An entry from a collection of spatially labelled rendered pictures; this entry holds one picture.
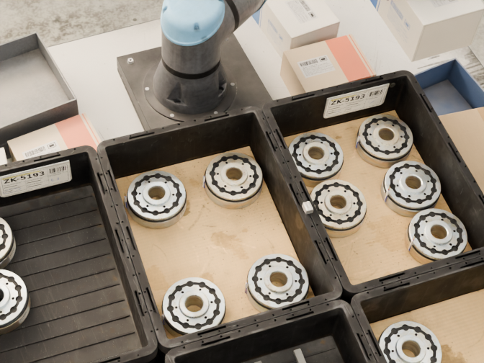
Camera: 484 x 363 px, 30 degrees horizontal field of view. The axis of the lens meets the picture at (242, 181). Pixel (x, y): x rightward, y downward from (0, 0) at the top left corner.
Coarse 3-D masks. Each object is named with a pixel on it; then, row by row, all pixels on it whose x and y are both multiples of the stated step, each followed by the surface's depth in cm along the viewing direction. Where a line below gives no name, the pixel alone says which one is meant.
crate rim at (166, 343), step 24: (192, 120) 158; (216, 120) 158; (264, 120) 159; (120, 144) 154; (120, 216) 146; (312, 240) 146; (144, 288) 139; (336, 288) 141; (264, 312) 138; (288, 312) 138; (192, 336) 135
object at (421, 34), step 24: (384, 0) 156; (408, 0) 149; (432, 0) 149; (456, 0) 149; (480, 0) 150; (408, 24) 150; (432, 24) 147; (456, 24) 149; (408, 48) 153; (432, 48) 152; (456, 48) 155
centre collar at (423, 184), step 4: (408, 172) 162; (412, 172) 162; (416, 172) 162; (404, 176) 162; (408, 176) 162; (412, 176) 162; (416, 176) 162; (420, 176) 162; (400, 180) 161; (404, 180) 161; (420, 180) 162; (424, 180) 161; (400, 184) 161; (404, 184) 161; (424, 184) 161; (404, 188) 160; (408, 188) 160; (420, 188) 160; (424, 188) 160; (408, 192) 160; (412, 192) 160; (416, 192) 160; (420, 192) 160
